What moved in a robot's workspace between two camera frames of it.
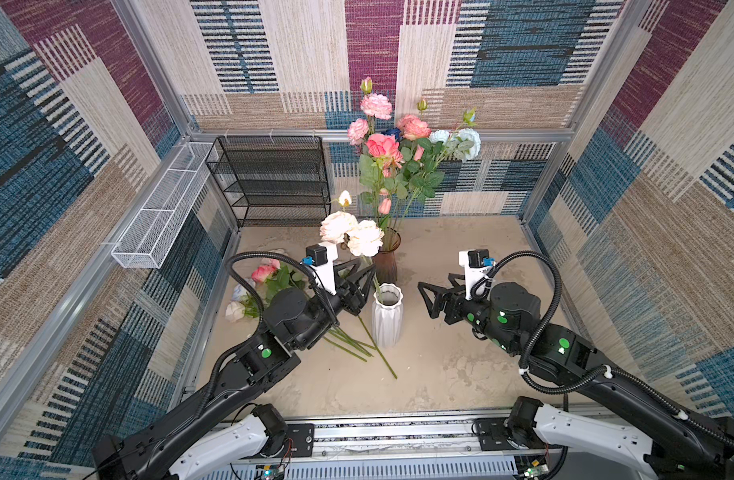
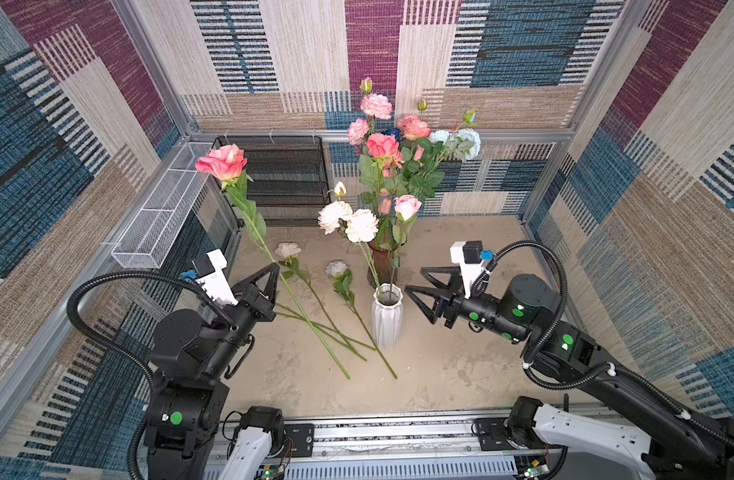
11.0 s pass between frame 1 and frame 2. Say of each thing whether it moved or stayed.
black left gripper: moved
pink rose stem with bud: stayed
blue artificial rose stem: stayed
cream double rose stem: moved
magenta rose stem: stayed
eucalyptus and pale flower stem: stayed
